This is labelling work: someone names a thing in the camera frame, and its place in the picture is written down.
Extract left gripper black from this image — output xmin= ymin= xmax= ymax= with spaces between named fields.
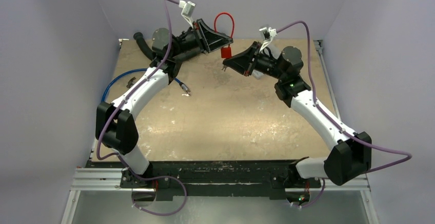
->
xmin=170 ymin=18 xmax=232 ymax=58

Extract red cable lock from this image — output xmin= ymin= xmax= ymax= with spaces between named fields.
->
xmin=213 ymin=12 xmax=236 ymax=59

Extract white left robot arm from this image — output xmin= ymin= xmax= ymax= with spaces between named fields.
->
xmin=95 ymin=19 xmax=233 ymax=188

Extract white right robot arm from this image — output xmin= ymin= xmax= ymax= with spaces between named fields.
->
xmin=223 ymin=42 xmax=372 ymax=187

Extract clear plastic organizer box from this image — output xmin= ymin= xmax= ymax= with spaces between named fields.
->
xmin=252 ymin=44 xmax=281 ymax=79

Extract small hammer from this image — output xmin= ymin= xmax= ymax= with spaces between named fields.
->
xmin=126 ymin=77 xmax=136 ymax=89

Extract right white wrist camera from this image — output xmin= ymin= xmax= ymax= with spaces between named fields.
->
xmin=259 ymin=26 xmax=277 ymax=51

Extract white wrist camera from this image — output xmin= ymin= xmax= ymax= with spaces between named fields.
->
xmin=259 ymin=26 xmax=277 ymax=51
xmin=179 ymin=0 xmax=196 ymax=27

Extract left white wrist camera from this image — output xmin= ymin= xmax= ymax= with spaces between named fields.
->
xmin=179 ymin=0 xmax=196 ymax=27

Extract blue hose with metal fitting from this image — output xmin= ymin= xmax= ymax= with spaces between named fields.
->
xmin=101 ymin=68 xmax=192 ymax=103

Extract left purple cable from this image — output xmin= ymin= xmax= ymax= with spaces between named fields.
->
xmin=96 ymin=0 xmax=188 ymax=217

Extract purple cable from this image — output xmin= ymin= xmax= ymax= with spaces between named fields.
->
xmin=275 ymin=20 xmax=413 ymax=210
xmin=96 ymin=0 xmax=188 ymax=217

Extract black corrugated hose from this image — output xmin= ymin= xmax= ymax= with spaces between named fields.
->
xmin=132 ymin=31 xmax=157 ymax=61

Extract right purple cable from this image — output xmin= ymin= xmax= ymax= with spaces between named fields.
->
xmin=275 ymin=20 xmax=413 ymax=210

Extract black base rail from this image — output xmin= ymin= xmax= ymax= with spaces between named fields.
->
xmin=86 ymin=159 xmax=322 ymax=201

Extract aluminium frame rail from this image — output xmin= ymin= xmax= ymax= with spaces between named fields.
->
xmin=61 ymin=168 xmax=158 ymax=223

